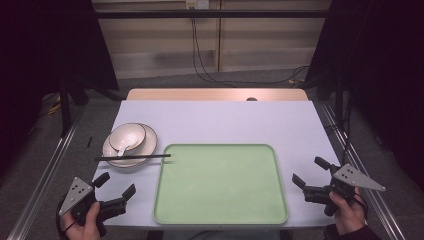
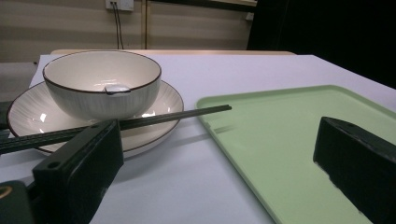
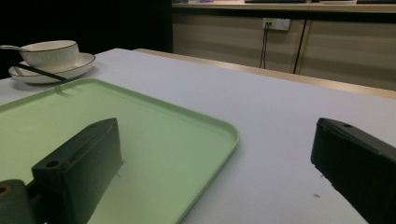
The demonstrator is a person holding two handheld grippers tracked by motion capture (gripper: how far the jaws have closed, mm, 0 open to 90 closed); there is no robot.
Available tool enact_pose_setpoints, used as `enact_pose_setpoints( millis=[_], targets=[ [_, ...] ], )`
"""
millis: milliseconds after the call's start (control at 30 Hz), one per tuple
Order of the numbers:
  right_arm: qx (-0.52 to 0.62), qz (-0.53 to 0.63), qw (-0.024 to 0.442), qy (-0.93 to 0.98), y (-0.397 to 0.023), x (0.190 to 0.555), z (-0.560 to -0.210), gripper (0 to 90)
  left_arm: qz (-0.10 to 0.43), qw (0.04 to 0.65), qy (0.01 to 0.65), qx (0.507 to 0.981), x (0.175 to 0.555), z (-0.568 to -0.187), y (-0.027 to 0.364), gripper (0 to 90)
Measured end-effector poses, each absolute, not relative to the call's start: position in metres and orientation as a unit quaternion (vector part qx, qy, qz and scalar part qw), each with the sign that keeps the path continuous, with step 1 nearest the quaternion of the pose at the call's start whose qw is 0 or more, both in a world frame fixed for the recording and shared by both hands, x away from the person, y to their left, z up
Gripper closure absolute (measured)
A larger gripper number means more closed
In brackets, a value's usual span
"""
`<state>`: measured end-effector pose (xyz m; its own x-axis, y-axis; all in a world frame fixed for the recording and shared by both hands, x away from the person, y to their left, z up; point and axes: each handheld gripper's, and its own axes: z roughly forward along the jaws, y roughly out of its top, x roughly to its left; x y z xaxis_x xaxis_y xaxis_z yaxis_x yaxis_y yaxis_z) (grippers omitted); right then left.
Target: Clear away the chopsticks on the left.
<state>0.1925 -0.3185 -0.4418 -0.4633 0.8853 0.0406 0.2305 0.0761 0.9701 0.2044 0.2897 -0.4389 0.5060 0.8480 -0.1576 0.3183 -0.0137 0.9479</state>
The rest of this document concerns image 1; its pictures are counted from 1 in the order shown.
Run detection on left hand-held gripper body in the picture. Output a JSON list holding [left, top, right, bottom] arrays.
[[58, 176, 108, 238]]

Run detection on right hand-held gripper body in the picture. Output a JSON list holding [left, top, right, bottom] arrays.
[[325, 163, 387, 218]]

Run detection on person's right hand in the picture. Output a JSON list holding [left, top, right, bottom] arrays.
[[328, 186, 368, 236]]

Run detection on person's left hand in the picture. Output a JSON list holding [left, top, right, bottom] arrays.
[[61, 201, 102, 240]]

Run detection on black chopsticks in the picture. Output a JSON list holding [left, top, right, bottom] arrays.
[[93, 153, 172, 163]]

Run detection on white spoon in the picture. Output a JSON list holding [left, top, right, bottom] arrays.
[[116, 134, 141, 158]]

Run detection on white bowl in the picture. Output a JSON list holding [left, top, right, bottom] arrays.
[[108, 122, 147, 153]]

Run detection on white plate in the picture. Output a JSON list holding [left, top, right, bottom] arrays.
[[101, 122, 159, 169]]

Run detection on black metal stand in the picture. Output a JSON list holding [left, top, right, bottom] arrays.
[[334, 74, 345, 128], [58, 74, 73, 138]]

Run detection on green tray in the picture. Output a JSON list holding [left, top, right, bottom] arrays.
[[152, 143, 290, 226]]

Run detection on pale table mat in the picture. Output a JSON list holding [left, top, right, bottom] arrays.
[[91, 99, 342, 230]]

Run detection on dark curtain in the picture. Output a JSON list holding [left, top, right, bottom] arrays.
[[304, 0, 424, 193], [0, 0, 120, 181]]

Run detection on wooden table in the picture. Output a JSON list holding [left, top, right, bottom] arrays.
[[126, 87, 310, 102]]

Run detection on black crossbar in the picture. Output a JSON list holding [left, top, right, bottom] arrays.
[[94, 9, 332, 20]]

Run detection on aluminium rail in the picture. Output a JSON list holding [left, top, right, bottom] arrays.
[[319, 102, 407, 240], [5, 105, 85, 240]]

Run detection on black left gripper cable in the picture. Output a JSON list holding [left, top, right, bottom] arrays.
[[54, 195, 78, 238]]

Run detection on yellow cable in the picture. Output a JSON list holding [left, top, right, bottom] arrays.
[[45, 95, 63, 116]]

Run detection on wall socket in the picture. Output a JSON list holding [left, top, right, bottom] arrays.
[[185, 0, 210, 10]]

